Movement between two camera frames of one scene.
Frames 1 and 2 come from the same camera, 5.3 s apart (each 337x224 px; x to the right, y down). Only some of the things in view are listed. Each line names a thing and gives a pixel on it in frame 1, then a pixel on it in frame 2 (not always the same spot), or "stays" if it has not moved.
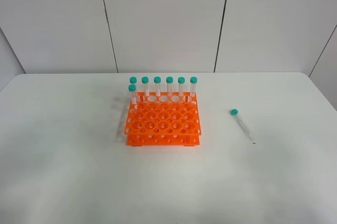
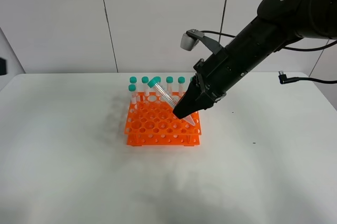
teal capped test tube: x=234 y=112 to x=155 y=83
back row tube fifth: x=181 y=81 stays
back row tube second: x=145 y=80 stays
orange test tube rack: x=163 y=120 stays
